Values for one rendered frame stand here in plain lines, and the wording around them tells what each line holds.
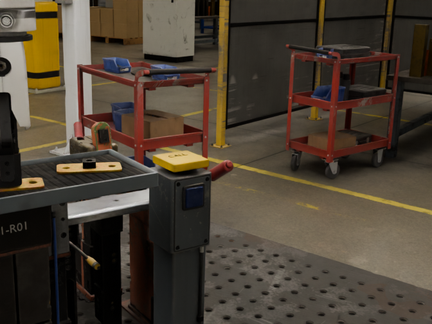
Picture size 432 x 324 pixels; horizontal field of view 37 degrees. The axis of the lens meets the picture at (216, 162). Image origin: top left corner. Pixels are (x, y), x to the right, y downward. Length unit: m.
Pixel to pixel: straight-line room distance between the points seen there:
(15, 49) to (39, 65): 7.59
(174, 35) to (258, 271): 9.85
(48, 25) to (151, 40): 3.69
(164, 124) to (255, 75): 2.64
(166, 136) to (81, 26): 1.97
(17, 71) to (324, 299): 1.01
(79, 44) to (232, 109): 1.48
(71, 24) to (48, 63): 3.25
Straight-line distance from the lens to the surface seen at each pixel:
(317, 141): 4.90
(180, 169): 0.89
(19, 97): 0.73
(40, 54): 8.32
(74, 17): 5.16
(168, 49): 11.47
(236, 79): 5.73
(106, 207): 1.18
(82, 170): 0.85
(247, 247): 1.78
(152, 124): 3.42
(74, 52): 5.19
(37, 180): 0.82
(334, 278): 1.65
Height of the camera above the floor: 1.40
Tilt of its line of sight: 16 degrees down
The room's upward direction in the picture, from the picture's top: 2 degrees clockwise
